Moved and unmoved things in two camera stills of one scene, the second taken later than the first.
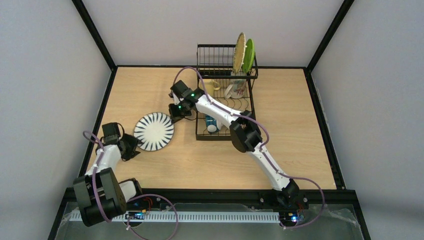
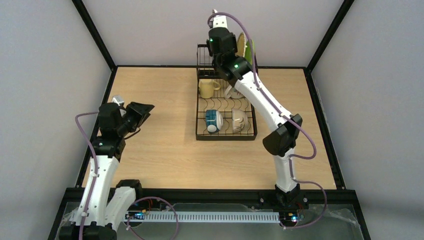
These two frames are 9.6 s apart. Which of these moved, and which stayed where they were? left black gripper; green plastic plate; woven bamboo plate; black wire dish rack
Moved: left black gripper
Stayed: woven bamboo plate; black wire dish rack; green plastic plate
